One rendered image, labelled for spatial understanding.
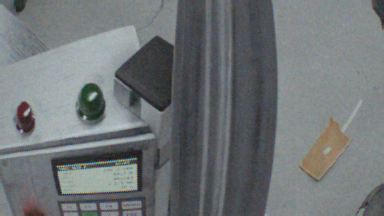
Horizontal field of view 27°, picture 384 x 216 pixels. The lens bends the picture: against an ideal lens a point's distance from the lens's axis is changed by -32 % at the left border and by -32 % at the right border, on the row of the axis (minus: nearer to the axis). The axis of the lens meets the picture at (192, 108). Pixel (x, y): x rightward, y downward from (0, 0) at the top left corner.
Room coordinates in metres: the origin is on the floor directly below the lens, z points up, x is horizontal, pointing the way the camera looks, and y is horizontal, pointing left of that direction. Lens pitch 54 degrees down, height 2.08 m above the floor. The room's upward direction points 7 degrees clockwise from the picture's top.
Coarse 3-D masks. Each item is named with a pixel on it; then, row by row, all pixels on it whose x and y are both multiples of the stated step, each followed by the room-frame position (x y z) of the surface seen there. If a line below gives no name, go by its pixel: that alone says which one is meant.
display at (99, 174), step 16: (64, 160) 0.39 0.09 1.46; (80, 160) 0.39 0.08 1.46; (96, 160) 0.40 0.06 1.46; (112, 160) 0.40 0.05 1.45; (128, 160) 0.41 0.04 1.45; (64, 176) 0.38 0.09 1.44; (80, 176) 0.39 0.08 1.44; (96, 176) 0.40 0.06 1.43; (112, 176) 0.40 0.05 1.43; (128, 176) 0.41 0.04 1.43; (64, 192) 0.38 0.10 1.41; (80, 192) 0.39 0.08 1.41; (96, 192) 0.39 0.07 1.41; (112, 192) 0.40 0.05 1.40
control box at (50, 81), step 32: (128, 32) 0.50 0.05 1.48; (32, 64) 0.46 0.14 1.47; (64, 64) 0.47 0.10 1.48; (96, 64) 0.47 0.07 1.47; (0, 96) 0.42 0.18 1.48; (32, 96) 0.43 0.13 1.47; (64, 96) 0.43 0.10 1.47; (0, 128) 0.39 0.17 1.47; (64, 128) 0.41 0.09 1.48; (96, 128) 0.41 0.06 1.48; (128, 128) 0.42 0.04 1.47; (0, 160) 0.36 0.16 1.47; (32, 160) 0.38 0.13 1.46; (32, 192) 0.37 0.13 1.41; (128, 192) 0.41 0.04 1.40
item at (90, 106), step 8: (88, 88) 0.43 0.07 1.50; (96, 88) 0.43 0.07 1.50; (80, 96) 0.42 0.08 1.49; (88, 96) 0.42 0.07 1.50; (96, 96) 0.42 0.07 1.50; (80, 104) 0.42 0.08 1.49; (88, 104) 0.42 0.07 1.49; (96, 104) 0.42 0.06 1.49; (104, 104) 0.43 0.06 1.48; (80, 112) 0.42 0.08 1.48; (88, 112) 0.42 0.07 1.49; (96, 112) 0.42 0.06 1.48; (104, 112) 0.42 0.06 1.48; (88, 120) 0.41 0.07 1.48; (96, 120) 0.42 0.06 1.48
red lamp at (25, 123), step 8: (24, 104) 0.41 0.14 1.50; (16, 112) 0.40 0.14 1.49; (24, 112) 0.40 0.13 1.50; (32, 112) 0.40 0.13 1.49; (16, 120) 0.39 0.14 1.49; (24, 120) 0.39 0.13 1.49; (32, 120) 0.40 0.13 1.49; (16, 128) 0.39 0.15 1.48; (24, 128) 0.39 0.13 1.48; (32, 128) 0.40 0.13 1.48
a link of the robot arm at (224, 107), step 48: (192, 0) 0.42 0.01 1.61; (240, 0) 0.42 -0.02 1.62; (192, 48) 0.40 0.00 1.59; (240, 48) 0.40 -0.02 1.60; (192, 96) 0.38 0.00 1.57; (240, 96) 0.38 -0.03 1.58; (192, 144) 0.36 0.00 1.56; (240, 144) 0.36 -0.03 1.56; (192, 192) 0.33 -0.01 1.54; (240, 192) 0.33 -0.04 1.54
